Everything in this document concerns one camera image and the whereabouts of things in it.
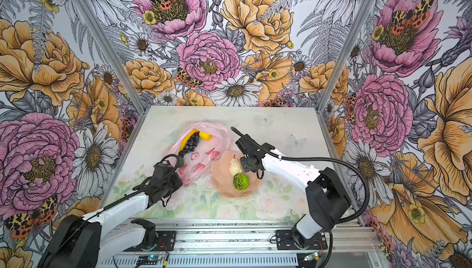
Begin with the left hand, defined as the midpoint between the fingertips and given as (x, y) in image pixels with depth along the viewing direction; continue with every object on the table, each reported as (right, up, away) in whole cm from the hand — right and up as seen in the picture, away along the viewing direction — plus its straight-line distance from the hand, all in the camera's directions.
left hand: (179, 186), depth 90 cm
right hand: (+34, +10, -3) cm, 36 cm away
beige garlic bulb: (+27, +9, 0) cm, 28 cm away
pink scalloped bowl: (+21, +3, 0) cm, 21 cm away
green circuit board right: (+56, -21, -18) cm, 63 cm away
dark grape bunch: (+3, +19, +10) cm, 21 cm away
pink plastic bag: (+7, +10, +8) cm, 14 cm away
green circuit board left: (-6, -22, -19) cm, 29 cm away
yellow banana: (+2, +23, +5) cm, 23 cm away
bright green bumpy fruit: (+29, +4, -6) cm, 30 cm away
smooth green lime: (0, +11, +3) cm, 11 cm away
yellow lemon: (+10, +23, +12) cm, 28 cm away
